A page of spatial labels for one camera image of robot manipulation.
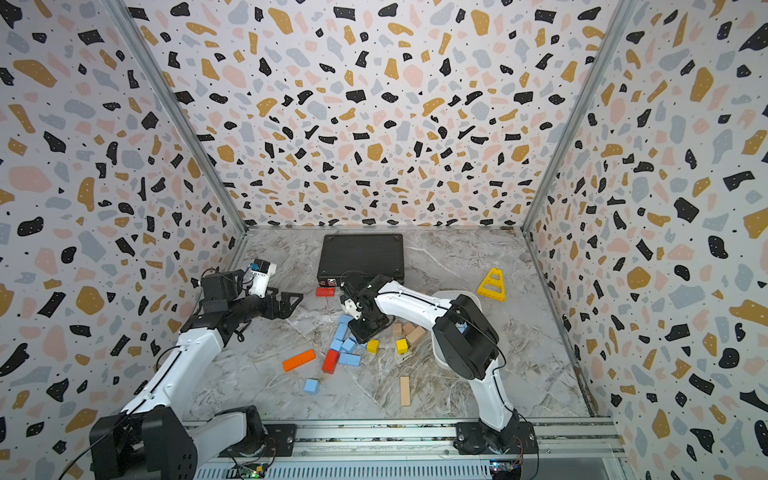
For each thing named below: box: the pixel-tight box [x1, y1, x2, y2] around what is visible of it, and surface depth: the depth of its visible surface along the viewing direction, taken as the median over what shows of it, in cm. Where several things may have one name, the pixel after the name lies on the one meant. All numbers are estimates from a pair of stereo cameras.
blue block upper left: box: [334, 322, 348, 341], surface depth 94 cm
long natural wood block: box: [400, 376, 411, 407], surface depth 83 cm
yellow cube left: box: [367, 339, 381, 354], surface depth 89 cm
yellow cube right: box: [396, 338, 409, 355], surface depth 90 cm
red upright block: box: [322, 349, 340, 375], surface depth 87 cm
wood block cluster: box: [392, 322, 426, 347], surface depth 92 cm
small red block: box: [316, 287, 336, 297], surface depth 104 cm
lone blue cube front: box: [304, 379, 319, 395], surface depth 83 cm
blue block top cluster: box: [337, 314, 354, 331], surface depth 97 cm
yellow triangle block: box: [476, 267, 506, 303], surface depth 107 cm
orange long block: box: [282, 349, 316, 372], surface depth 89 cm
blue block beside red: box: [339, 353, 362, 367], surface depth 88 cm
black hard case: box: [317, 234, 405, 287], surface depth 112 cm
